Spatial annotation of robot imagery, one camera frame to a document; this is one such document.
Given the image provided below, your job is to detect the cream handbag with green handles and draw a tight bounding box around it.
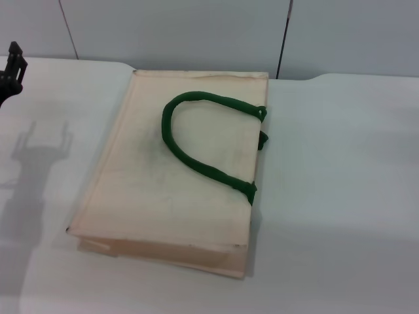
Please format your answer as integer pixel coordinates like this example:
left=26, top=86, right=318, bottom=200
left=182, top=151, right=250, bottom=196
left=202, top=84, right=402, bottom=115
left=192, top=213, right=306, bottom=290
left=65, top=69, right=272, bottom=273

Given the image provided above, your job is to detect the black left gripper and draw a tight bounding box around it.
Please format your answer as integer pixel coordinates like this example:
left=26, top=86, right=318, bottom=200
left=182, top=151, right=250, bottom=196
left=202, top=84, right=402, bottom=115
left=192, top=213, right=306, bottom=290
left=0, top=41, right=27, bottom=109

